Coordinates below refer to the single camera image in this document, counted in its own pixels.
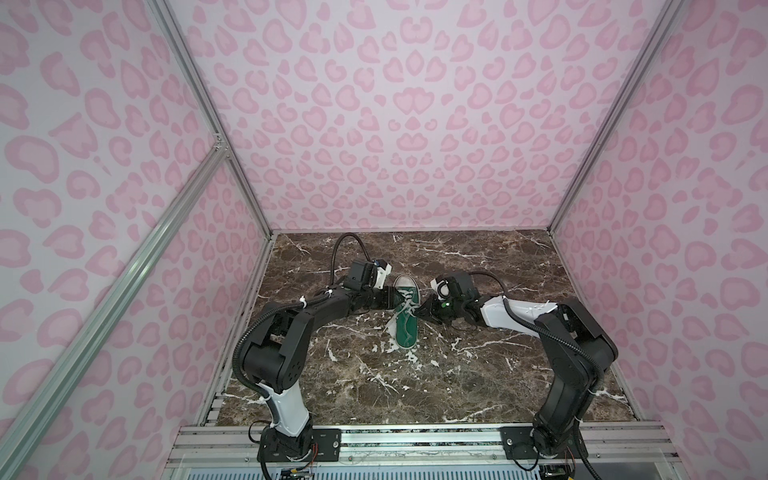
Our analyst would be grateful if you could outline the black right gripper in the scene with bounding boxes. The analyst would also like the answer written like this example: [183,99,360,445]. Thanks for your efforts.
[411,293,465,327]

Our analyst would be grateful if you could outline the white shoelace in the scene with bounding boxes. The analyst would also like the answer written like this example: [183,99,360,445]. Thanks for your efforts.
[387,287,420,343]

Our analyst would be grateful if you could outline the green canvas sneaker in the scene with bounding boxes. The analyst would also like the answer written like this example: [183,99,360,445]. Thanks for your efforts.
[387,275,421,349]

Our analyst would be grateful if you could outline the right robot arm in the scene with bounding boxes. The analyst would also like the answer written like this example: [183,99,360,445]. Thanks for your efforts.
[415,288,618,458]

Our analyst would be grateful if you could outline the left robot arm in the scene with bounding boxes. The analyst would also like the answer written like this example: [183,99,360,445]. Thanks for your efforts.
[232,286,405,464]

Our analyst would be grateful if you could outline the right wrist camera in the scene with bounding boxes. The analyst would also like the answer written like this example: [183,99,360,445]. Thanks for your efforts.
[430,271,480,301]

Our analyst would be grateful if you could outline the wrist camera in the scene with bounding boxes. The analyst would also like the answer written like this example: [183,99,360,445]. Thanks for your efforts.
[430,271,480,301]
[343,260,392,291]

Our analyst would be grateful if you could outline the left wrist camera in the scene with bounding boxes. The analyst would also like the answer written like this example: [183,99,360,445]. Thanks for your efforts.
[343,260,392,291]

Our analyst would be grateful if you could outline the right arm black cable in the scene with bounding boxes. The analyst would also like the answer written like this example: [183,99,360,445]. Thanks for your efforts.
[467,269,607,480]

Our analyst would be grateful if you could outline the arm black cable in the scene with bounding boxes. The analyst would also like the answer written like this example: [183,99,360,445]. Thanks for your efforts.
[467,269,607,480]
[230,232,376,409]

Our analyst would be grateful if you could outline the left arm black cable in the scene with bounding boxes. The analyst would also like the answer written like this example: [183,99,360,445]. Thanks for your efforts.
[230,232,376,409]

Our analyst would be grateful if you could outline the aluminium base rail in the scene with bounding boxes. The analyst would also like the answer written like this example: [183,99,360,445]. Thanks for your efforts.
[161,421,688,479]

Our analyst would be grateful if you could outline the aluminium corner post left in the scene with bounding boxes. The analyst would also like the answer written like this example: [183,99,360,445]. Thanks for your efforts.
[146,0,273,239]

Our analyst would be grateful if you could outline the aluminium corner post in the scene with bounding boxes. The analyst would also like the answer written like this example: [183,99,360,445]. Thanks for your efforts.
[146,0,273,239]
[547,0,689,238]

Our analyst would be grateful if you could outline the aluminium corner post right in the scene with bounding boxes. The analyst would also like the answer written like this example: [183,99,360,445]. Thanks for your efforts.
[547,0,689,238]

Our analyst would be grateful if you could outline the aluminium diagonal frame bar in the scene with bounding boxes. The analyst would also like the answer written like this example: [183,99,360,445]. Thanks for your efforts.
[1,146,228,479]

